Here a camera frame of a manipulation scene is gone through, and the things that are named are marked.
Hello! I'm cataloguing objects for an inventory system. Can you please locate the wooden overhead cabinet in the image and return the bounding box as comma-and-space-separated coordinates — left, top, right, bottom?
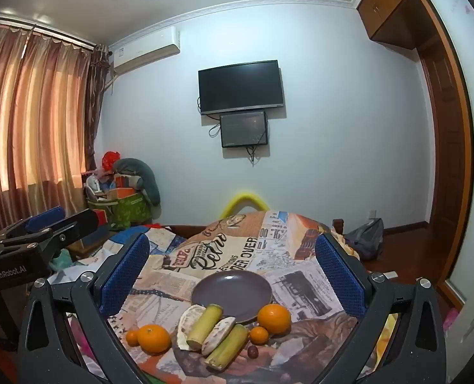
356, 0, 438, 51

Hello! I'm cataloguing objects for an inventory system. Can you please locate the black wall television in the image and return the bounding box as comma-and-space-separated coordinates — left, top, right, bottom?
198, 60, 284, 116

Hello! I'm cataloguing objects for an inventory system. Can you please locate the teal soft toy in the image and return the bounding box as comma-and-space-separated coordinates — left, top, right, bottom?
50, 249, 75, 273

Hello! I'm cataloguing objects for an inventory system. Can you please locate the yellow hoop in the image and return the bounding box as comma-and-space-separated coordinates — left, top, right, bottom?
219, 192, 271, 221

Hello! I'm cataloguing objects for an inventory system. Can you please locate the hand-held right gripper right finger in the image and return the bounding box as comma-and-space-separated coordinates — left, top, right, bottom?
314, 232, 450, 384

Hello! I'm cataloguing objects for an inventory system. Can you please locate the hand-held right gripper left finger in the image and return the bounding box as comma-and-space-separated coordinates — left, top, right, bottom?
16, 232, 150, 384

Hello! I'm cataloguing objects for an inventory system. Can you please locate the white air conditioner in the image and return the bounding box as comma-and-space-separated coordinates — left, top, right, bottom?
111, 26, 182, 75

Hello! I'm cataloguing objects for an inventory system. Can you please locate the grey backpack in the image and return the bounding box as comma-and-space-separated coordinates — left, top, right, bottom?
343, 218, 385, 261

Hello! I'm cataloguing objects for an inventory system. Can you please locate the small black wall monitor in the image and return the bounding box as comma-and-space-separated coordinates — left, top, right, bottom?
219, 111, 269, 148

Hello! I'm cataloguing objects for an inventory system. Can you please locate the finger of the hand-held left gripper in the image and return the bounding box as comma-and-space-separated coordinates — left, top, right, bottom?
33, 209, 100, 260
0, 207, 67, 249

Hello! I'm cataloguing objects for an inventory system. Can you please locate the pink striped curtain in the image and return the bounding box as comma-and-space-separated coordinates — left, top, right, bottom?
0, 23, 93, 227

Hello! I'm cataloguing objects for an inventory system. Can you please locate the white plastic bag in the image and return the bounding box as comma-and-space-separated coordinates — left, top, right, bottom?
85, 171, 115, 201

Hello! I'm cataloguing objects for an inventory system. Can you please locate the wide peeled pomelo piece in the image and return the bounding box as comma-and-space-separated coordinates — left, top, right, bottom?
176, 304, 208, 350

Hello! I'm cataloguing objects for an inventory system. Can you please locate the brown patterned curtain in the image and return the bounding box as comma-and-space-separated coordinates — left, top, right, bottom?
82, 43, 115, 179

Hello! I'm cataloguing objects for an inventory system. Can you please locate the dark purple round plate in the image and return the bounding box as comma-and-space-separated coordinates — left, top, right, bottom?
191, 270, 274, 325

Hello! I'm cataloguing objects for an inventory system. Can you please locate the narrow peeled pomelo piece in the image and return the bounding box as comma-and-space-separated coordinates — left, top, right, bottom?
201, 316, 237, 356

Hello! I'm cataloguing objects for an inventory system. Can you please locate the pink slipper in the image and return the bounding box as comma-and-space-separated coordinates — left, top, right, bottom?
442, 308, 460, 331

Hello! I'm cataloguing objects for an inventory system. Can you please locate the red plastic bag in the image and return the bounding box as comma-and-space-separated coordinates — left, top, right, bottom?
102, 151, 122, 171

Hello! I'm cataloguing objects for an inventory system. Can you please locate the sugarcane piece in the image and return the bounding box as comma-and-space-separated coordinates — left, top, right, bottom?
186, 304, 224, 350
204, 324, 249, 371

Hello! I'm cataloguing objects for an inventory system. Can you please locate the large orange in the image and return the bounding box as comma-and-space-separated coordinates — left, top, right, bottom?
257, 303, 292, 336

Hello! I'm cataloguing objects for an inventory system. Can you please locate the medium orange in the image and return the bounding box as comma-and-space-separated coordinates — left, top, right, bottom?
137, 324, 172, 355

